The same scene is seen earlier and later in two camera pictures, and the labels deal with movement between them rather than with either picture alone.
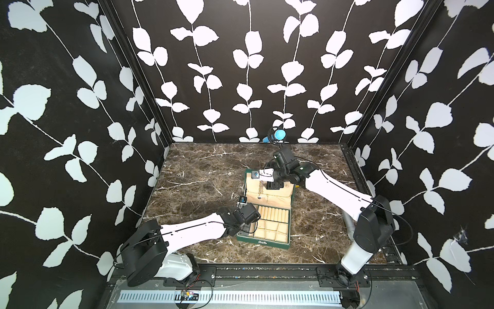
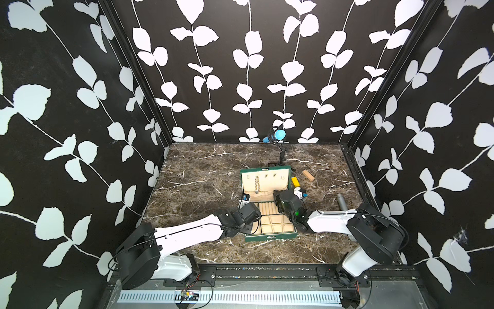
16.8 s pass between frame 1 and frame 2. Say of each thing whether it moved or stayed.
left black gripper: stayed
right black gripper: moved
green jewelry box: stayed
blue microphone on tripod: stayed
